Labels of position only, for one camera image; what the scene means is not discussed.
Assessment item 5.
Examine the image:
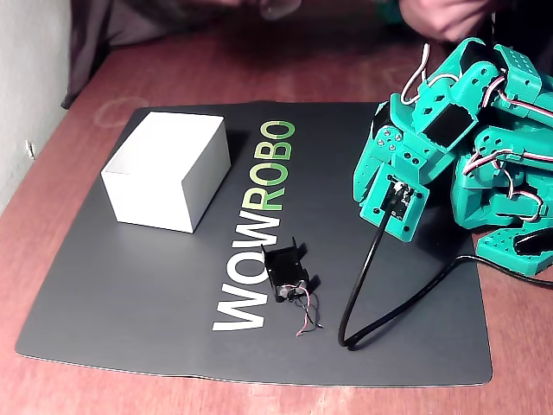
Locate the small black servo motor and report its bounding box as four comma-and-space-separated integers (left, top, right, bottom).
261, 236, 325, 338

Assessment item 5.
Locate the person hand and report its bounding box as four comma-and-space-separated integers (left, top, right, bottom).
399, 0, 493, 42

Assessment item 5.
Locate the white open cardboard box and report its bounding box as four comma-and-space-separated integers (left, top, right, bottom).
100, 111, 232, 234

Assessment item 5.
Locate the white red base servo wire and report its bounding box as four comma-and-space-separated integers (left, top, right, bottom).
464, 146, 545, 217

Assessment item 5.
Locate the teal robot arm base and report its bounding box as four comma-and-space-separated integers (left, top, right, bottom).
477, 227, 553, 278

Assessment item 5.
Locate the black WOWROBO printed mat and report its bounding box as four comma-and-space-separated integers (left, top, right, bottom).
15, 101, 493, 388

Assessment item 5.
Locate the black camera USB cable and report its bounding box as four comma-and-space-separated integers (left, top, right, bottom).
337, 185, 553, 351

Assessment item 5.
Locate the white red forearm servo wire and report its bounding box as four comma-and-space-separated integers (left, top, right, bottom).
483, 71, 553, 116

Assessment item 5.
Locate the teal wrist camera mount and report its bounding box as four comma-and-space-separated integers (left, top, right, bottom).
358, 165, 431, 243

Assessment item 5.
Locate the grey cloth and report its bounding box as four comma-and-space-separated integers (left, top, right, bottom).
60, 0, 269, 109

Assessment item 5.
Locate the teal leader arm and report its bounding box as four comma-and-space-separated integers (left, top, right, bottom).
378, 0, 405, 22

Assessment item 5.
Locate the white red gripper servo wire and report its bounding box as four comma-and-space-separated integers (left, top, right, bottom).
400, 41, 459, 105

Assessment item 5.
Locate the teal gripper with servo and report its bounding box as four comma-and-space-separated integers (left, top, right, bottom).
353, 93, 454, 208

